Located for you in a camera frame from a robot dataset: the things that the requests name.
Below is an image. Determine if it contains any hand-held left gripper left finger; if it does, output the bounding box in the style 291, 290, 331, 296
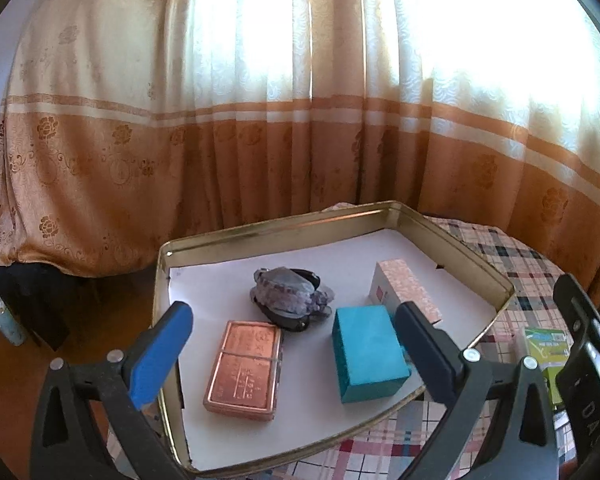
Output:
30, 301, 195, 480

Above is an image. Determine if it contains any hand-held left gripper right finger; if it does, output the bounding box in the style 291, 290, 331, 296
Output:
394, 301, 563, 480

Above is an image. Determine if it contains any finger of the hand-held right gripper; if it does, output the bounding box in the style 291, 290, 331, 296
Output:
553, 274, 600, 357

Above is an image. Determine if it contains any pink patterned box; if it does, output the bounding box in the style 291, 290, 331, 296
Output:
366, 259, 443, 325

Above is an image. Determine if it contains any gold metal tin tray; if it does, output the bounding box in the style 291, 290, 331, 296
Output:
151, 200, 516, 476

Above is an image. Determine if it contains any green and white packet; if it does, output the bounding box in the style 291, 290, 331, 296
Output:
522, 327, 573, 406

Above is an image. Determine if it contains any teal rectangular box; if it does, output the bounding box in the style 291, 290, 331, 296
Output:
331, 305, 412, 404

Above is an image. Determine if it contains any copper rectangular tin box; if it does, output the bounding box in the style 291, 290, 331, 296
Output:
203, 320, 284, 422

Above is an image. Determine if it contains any white paper tray liner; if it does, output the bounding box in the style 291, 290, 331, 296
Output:
169, 228, 507, 466

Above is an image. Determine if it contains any black dish with wrapped item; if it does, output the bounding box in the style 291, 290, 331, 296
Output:
250, 266, 337, 333

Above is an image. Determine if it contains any light blue bottle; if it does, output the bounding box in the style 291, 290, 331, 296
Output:
0, 296, 27, 347

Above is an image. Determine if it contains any cream and orange floral curtain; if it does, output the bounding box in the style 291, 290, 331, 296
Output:
0, 0, 600, 311

